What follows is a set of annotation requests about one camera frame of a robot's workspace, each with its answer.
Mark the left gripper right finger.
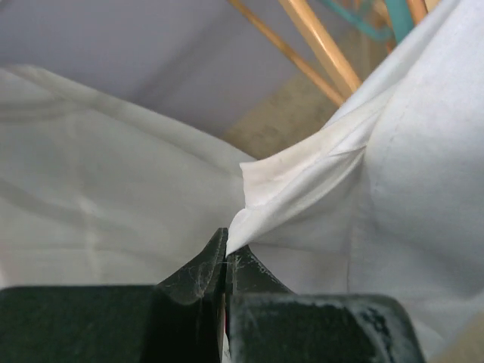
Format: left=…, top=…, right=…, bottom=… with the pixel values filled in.
left=226, top=247, right=425, bottom=363

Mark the white shirt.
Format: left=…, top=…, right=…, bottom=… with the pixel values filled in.
left=1, top=66, right=249, bottom=287
left=227, top=1, right=483, bottom=360

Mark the teal hanger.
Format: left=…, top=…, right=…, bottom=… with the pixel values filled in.
left=320, top=0, right=393, bottom=42

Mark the wooden hanger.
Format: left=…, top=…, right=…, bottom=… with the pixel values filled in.
left=377, top=0, right=430, bottom=54
left=229, top=0, right=361, bottom=107

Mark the wooden hanger leftmost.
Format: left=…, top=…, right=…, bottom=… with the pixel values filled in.
left=229, top=0, right=361, bottom=107

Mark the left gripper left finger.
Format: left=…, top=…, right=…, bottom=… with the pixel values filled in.
left=1, top=228, right=228, bottom=362

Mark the hanging white shirt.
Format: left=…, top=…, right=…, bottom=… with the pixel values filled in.
left=1, top=66, right=249, bottom=287

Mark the wooden hanger middle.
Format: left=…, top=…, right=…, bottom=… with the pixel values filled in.
left=377, top=0, right=430, bottom=54

